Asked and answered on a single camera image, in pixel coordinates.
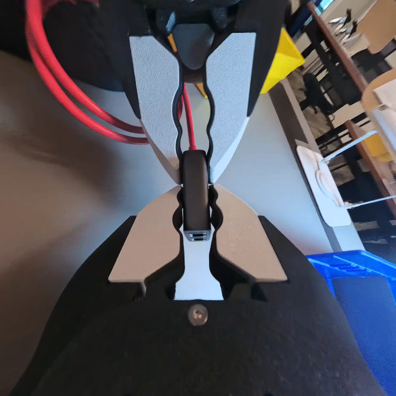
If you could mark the white flat tray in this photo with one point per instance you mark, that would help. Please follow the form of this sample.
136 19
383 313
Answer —
309 173

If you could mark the beige wooden chair back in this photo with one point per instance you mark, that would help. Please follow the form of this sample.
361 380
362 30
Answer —
366 99
377 31

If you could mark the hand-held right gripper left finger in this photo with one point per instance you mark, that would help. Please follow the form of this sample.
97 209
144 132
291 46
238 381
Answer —
148 241

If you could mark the black ethernet port adapter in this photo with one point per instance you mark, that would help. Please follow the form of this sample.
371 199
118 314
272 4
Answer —
195 185

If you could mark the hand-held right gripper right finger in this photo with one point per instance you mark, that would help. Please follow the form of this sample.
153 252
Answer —
244 244

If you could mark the yellow plastic bin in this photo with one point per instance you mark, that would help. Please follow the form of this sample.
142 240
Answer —
278 71

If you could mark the black office chair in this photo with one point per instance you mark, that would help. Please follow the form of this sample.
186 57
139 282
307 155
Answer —
315 92

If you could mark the blue plastic bin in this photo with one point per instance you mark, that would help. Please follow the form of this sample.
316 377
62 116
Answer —
355 266

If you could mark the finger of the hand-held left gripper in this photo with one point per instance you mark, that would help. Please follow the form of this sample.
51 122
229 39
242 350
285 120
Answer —
154 92
230 92

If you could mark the brown edged table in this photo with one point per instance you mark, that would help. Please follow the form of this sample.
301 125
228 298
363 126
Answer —
338 48

